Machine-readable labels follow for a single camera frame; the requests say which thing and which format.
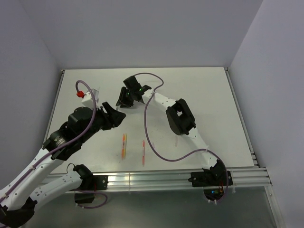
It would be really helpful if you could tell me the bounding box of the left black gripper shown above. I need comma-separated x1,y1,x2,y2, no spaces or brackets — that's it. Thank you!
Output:
79,101,126,143

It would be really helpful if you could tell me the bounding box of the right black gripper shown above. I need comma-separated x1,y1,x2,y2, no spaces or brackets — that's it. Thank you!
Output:
116,87,134,108

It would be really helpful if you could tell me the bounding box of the pink pen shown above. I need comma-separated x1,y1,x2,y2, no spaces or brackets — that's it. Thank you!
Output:
142,140,145,167

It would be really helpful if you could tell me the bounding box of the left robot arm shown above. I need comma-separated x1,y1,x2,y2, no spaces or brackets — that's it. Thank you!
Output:
0,102,126,228

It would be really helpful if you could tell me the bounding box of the orange pen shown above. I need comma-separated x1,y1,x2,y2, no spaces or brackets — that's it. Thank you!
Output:
121,134,125,160

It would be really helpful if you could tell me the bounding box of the yellow pen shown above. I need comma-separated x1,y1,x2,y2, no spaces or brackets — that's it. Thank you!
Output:
123,133,127,159

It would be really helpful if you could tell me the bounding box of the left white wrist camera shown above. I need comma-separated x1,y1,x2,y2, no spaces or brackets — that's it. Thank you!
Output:
81,88,100,109

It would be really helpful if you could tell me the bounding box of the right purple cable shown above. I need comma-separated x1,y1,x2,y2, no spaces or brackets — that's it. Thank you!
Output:
134,73,230,202

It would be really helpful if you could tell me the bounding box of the red cable connector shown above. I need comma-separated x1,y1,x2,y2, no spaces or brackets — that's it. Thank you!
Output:
76,91,85,98

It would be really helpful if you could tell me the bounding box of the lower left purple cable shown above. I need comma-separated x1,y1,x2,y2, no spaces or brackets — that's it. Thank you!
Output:
76,187,109,209

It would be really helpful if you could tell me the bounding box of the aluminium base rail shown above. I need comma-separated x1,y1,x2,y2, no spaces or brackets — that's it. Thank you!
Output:
47,167,271,192

